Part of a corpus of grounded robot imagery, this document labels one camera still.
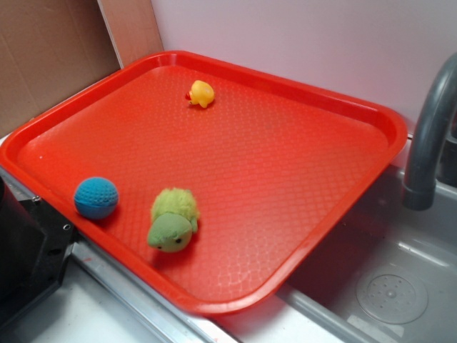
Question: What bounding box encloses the red plastic tray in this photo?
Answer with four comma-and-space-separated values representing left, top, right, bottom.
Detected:
1, 51, 407, 317

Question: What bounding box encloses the green plush turtle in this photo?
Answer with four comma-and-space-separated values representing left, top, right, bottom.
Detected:
146, 188, 200, 253

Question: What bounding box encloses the yellow rubber duck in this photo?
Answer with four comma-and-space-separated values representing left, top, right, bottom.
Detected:
185, 80, 215, 109

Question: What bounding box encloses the blue textured ball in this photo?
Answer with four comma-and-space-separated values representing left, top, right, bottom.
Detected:
74, 177, 119, 220

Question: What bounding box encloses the grey plastic sink basin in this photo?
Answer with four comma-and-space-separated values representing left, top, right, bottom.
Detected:
217, 134, 457, 343

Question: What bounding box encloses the brown cardboard panel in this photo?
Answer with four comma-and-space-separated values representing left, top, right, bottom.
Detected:
1, 1, 163, 136

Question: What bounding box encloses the grey toy faucet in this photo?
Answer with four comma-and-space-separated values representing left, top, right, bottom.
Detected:
402, 54, 456, 211

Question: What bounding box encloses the aluminium rail strip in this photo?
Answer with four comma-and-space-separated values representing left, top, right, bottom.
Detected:
0, 166, 222, 343

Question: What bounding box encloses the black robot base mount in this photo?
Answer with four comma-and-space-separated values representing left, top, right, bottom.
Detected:
1, 181, 74, 320

